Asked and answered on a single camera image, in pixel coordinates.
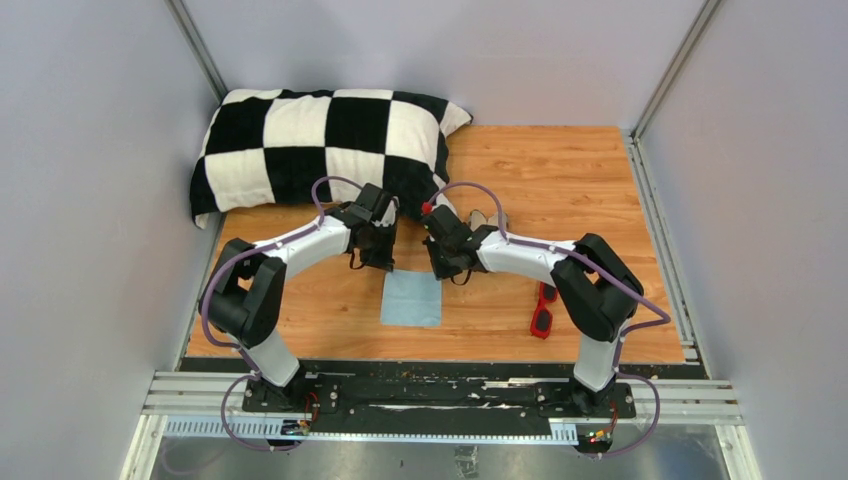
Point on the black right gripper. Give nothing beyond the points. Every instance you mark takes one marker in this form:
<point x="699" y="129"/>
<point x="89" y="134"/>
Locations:
<point x="441" y="272"/>

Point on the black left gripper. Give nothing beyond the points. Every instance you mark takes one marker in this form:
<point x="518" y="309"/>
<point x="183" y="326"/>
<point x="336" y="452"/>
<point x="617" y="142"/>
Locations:
<point x="384" y="260"/>

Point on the light blue cleaning cloth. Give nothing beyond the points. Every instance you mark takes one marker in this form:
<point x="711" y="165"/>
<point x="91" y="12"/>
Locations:
<point x="411" y="299"/>

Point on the red sunglasses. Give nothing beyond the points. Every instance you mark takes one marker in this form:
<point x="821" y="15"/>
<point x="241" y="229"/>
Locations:
<point x="542" y="318"/>

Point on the beige plaid glasses case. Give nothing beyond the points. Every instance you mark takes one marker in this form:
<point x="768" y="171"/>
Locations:
<point x="477" y="218"/>

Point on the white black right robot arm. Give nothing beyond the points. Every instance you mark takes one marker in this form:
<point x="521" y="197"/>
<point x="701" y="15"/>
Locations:
<point x="599" y="292"/>

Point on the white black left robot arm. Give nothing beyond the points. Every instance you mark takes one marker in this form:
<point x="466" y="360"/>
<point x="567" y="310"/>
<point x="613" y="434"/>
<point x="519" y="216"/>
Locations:
<point x="242" y="301"/>

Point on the black and white checkered pillow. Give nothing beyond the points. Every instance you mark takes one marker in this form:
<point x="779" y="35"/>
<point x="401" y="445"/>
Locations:
<point x="288" y="147"/>

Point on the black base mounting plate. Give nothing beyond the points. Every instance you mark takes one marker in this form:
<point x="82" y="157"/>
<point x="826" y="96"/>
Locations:
<point x="435" y="398"/>

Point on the aluminium rail frame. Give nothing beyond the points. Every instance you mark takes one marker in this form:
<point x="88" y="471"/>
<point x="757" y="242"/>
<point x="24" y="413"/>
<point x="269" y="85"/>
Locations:
<point x="684" y="402"/>

